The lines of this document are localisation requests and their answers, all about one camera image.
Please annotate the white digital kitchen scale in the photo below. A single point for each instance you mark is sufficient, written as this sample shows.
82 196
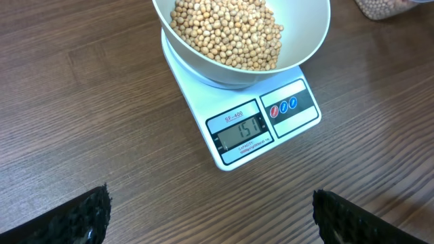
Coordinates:
242 123

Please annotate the soybeans in bowl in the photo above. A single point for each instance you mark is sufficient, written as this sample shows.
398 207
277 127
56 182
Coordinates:
238 33

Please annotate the white bowl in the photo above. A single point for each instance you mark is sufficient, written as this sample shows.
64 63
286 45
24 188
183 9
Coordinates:
305 22

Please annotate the clear plastic container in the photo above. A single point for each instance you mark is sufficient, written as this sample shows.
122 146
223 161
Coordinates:
383 8

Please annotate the soybeans in container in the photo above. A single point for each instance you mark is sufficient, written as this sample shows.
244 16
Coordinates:
379 6

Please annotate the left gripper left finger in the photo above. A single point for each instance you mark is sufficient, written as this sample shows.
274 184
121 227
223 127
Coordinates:
84 219

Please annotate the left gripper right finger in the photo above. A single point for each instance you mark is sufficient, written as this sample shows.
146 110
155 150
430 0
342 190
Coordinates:
341 221

